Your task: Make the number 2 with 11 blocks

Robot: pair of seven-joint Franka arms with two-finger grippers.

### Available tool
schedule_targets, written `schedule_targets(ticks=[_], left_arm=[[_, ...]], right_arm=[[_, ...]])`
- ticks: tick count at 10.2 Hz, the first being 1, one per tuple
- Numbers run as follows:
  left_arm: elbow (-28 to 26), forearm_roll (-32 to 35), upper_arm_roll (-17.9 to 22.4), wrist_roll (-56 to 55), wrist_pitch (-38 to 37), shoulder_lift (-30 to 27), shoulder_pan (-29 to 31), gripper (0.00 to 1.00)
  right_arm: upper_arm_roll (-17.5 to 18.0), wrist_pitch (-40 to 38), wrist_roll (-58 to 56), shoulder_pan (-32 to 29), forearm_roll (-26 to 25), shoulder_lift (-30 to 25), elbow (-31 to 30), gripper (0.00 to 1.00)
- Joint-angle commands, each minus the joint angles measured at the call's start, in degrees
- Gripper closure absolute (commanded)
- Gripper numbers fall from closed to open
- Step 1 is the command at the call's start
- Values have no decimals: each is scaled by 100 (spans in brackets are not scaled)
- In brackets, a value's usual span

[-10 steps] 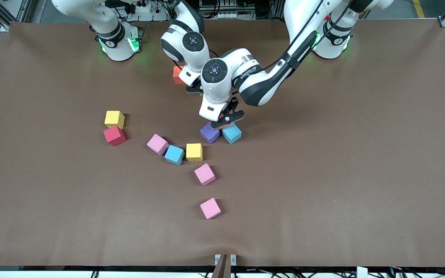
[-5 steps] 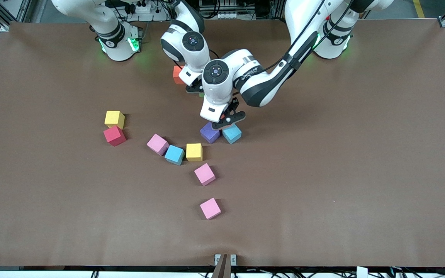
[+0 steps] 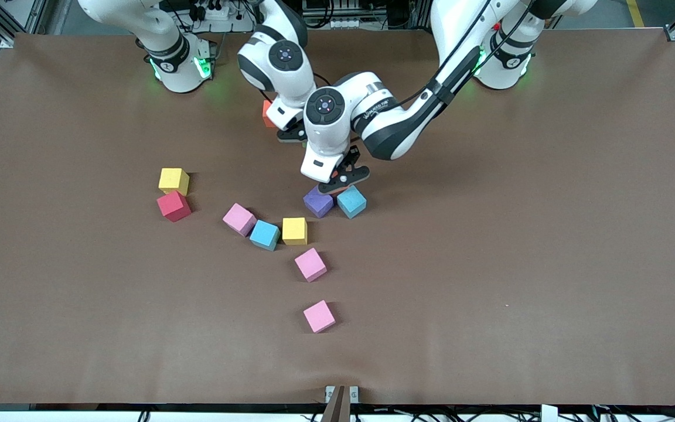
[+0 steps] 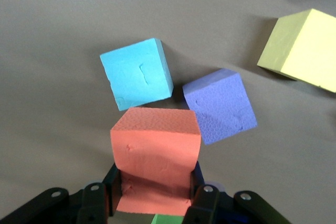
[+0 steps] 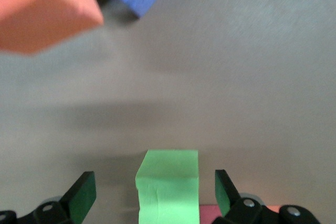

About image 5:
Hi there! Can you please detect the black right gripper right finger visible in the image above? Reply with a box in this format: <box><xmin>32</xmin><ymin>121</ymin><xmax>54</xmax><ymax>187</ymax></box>
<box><xmin>212</xmin><ymin>169</ymin><xmax>322</xmax><ymax>224</ymax></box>

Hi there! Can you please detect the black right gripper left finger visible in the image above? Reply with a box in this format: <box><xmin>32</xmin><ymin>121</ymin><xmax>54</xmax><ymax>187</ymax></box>
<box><xmin>0</xmin><ymin>171</ymin><xmax>97</xmax><ymax>224</ymax></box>

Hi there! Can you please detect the red foam cube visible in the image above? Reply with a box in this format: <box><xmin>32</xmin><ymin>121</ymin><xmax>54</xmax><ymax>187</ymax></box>
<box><xmin>199</xmin><ymin>204</ymin><xmax>223</xmax><ymax>224</ymax></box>

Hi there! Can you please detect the orange foam cube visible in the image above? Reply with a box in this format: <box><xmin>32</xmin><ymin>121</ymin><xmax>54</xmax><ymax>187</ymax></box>
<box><xmin>262</xmin><ymin>204</ymin><xmax>281</xmax><ymax>214</ymax></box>
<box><xmin>0</xmin><ymin>0</ymin><xmax>104</xmax><ymax>56</ymax></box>

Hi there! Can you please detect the green foam cube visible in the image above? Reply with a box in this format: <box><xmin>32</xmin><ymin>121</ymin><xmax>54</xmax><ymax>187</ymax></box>
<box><xmin>135</xmin><ymin>149</ymin><xmax>200</xmax><ymax>224</ymax></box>

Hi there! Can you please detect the brown table cover sheet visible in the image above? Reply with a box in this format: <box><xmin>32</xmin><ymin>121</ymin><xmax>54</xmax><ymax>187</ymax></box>
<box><xmin>0</xmin><ymin>0</ymin><xmax>336</xmax><ymax>224</ymax></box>

